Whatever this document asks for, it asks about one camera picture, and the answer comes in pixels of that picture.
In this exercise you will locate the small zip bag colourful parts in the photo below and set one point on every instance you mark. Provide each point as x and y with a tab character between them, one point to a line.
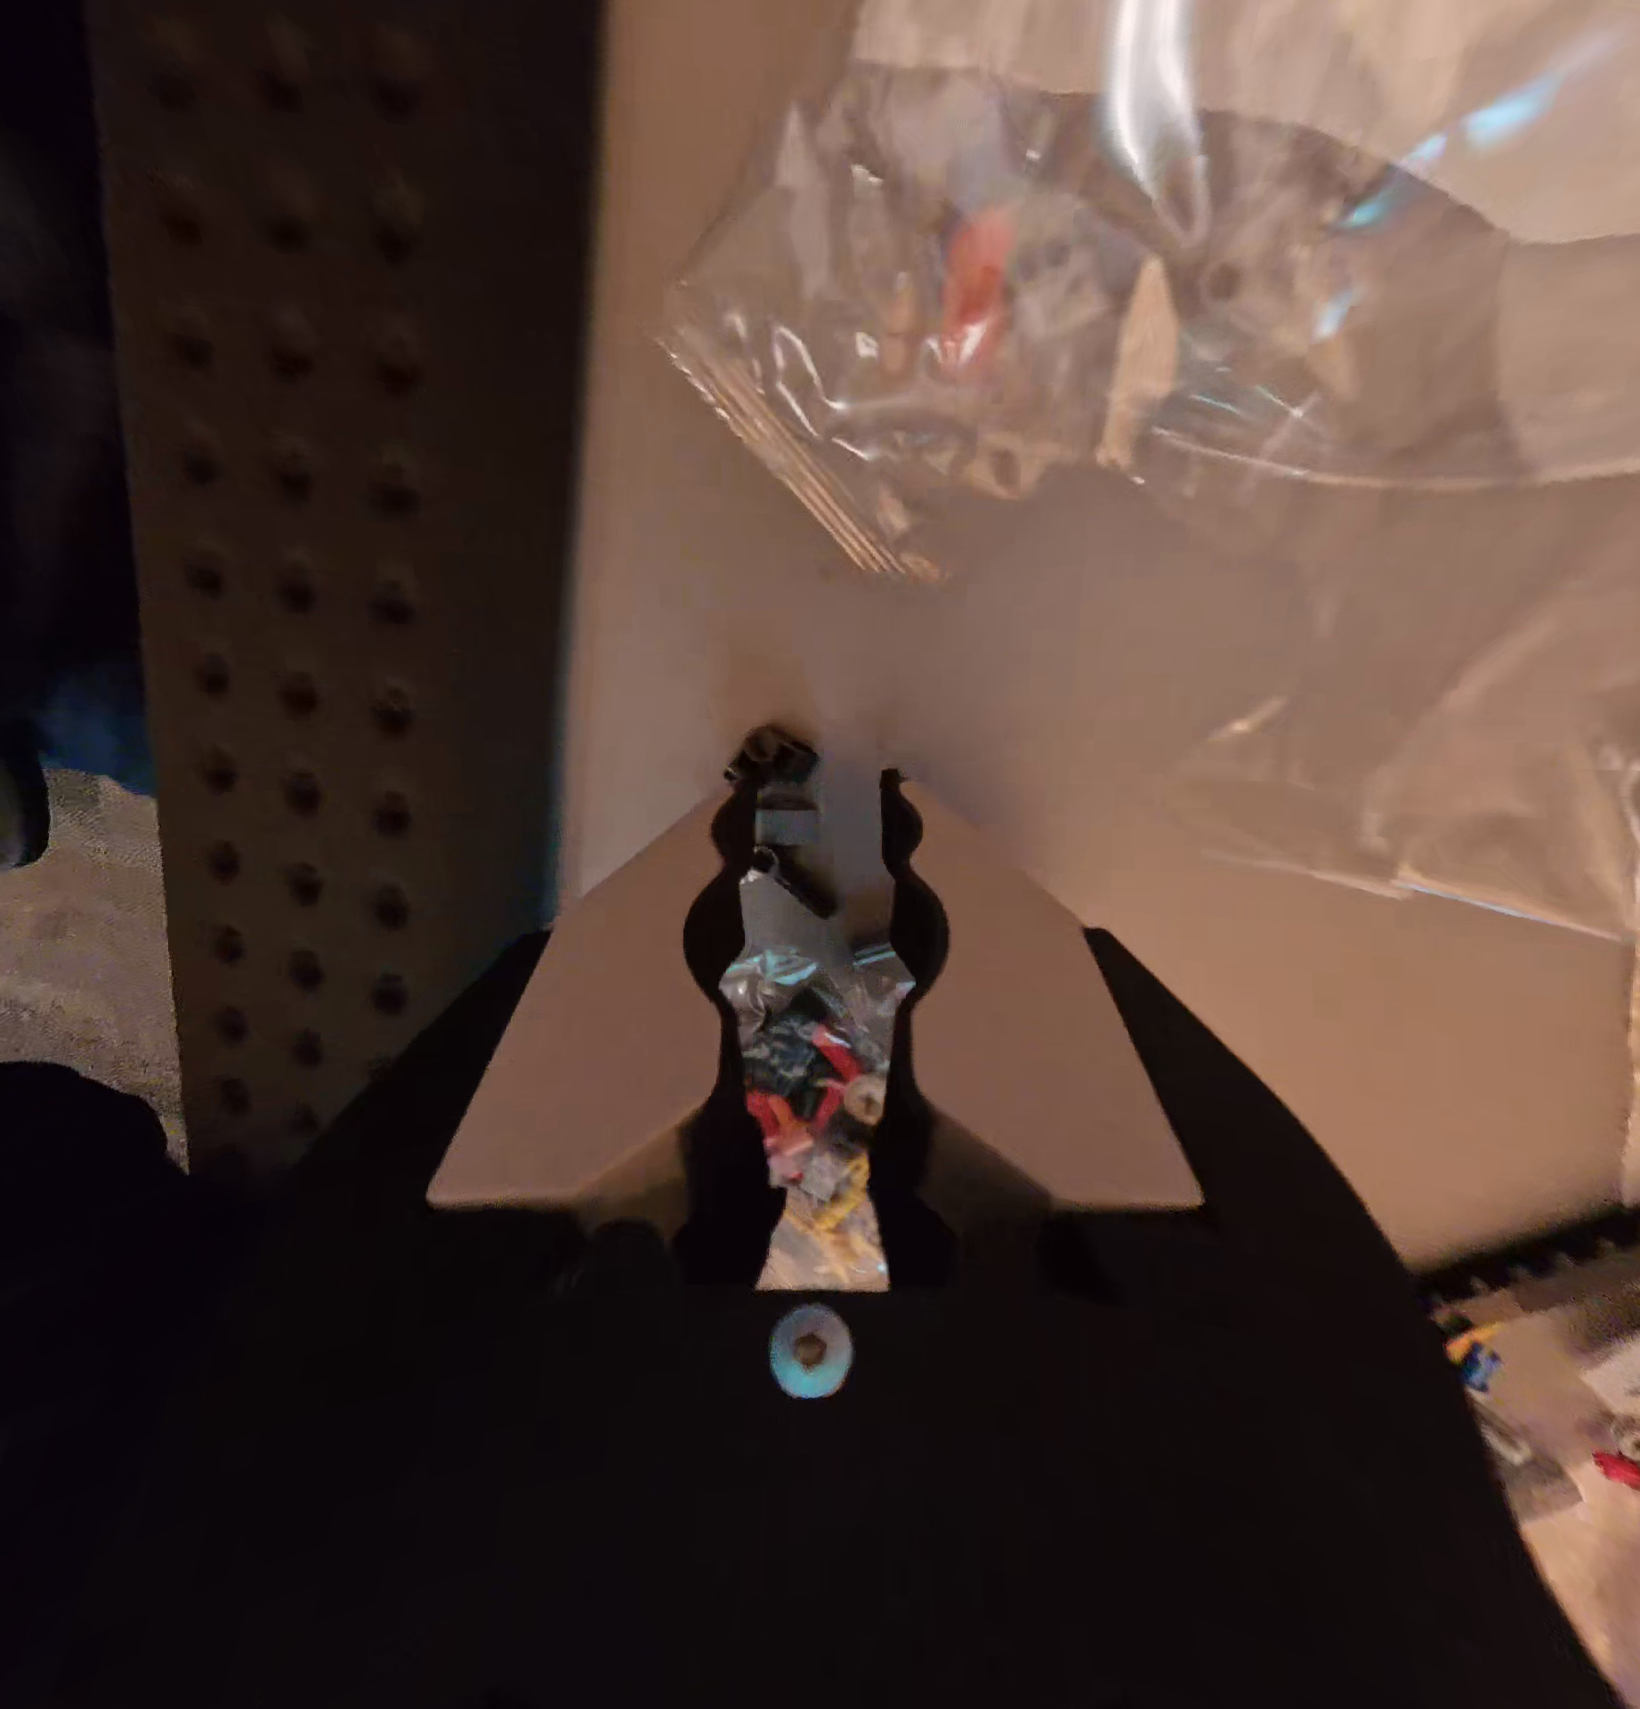
806	1069

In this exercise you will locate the black perforated board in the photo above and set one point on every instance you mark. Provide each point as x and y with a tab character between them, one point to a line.
339	535

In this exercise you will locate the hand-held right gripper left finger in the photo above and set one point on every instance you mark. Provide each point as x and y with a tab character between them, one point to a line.
579	1069

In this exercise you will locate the grey lego chassis assembly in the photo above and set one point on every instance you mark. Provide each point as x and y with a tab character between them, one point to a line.
1567	1336

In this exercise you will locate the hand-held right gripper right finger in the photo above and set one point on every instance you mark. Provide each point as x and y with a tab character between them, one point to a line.
1047	1069

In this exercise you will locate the scattered loose lego pieces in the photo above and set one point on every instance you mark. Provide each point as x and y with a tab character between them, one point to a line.
772	755

